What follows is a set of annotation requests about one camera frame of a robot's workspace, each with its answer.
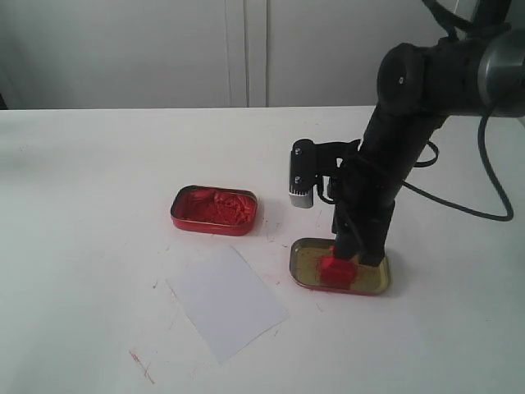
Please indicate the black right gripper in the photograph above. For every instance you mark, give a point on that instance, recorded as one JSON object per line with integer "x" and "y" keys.
{"x": 362, "y": 191}

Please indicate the red plastic stamp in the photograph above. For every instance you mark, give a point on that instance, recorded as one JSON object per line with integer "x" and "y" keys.
{"x": 336, "y": 273}

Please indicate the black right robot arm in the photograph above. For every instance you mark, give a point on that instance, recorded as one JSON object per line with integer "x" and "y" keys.
{"x": 418, "y": 89}

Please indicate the red ink tin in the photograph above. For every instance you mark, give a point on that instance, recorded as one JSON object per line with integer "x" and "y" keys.
{"x": 214, "y": 210}

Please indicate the gold tin lid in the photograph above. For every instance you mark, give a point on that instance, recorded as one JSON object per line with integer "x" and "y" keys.
{"x": 304, "y": 256}

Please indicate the white paper sheet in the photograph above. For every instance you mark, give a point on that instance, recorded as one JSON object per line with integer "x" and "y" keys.
{"x": 226, "y": 301}

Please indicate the white cabinet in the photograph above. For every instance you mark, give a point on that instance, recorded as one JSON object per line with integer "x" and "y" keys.
{"x": 201, "y": 54}

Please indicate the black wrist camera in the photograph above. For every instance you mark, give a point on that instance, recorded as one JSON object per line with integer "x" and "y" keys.
{"x": 318, "y": 167}

